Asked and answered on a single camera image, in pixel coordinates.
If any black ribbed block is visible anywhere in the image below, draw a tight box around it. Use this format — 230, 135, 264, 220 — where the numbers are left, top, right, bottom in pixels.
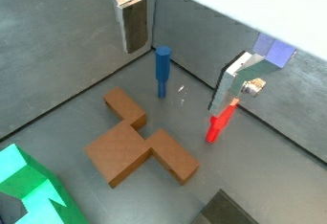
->
192, 190, 258, 224

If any green U-shaped block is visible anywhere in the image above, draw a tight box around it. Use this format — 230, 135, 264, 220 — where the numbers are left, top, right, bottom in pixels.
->
0, 145, 89, 224

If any red peg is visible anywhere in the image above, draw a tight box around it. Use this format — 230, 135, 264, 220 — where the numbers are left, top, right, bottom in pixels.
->
205, 99, 238, 143

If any blue peg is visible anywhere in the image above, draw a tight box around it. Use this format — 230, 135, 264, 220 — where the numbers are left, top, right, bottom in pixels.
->
156, 46, 170, 99

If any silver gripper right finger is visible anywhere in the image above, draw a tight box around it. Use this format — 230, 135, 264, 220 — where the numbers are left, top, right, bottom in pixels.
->
208, 51, 280, 116

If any brown cross-shaped block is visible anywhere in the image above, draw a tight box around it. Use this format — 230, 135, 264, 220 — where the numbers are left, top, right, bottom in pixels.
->
83, 87, 198, 188

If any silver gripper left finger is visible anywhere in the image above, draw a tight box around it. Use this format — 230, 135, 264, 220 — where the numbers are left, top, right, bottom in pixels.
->
113, 0, 148, 54

